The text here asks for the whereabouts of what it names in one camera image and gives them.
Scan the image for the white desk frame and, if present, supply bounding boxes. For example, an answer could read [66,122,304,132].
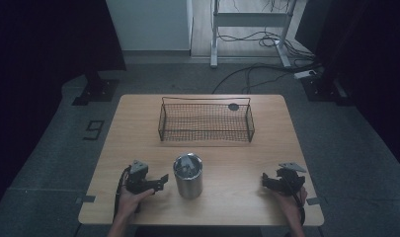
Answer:
[209,0,298,69]

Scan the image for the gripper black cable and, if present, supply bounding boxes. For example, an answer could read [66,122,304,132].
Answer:
[284,172,307,227]
[113,165,132,222]

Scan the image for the wire mesh basket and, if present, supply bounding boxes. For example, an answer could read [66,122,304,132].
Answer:
[157,96,256,143]

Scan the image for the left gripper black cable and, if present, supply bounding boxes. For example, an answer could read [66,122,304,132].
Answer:
[113,165,132,222]

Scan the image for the tangle of black floor cables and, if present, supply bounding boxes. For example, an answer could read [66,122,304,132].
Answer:
[216,0,318,63]

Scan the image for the black stand base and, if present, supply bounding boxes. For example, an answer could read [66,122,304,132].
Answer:
[300,73,355,107]
[71,69,120,107]

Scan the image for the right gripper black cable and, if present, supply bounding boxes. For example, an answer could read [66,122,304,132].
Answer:
[284,172,307,227]

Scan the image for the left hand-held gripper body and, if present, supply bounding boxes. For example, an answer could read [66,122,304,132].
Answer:
[125,159,157,196]

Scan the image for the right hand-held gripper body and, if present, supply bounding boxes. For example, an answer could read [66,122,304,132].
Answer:
[274,161,308,198]

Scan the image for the person's left hand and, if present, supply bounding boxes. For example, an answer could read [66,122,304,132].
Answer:
[116,185,156,222]

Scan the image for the long black floor cable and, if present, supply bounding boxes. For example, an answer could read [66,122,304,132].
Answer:
[211,62,324,96]

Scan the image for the white power strip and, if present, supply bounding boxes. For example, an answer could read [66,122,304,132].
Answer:
[293,69,318,80]

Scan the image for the stainless steel cup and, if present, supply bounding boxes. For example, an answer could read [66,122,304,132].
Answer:
[173,152,203,199]

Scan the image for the dark curtain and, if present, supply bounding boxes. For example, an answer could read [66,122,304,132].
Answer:
[294,0,400,166]

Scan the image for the white cabinet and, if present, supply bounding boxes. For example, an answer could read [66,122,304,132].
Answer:
[105,0,195,56]

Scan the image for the person's right hand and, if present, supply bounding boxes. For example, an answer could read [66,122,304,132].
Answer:
[274,186,309,226]

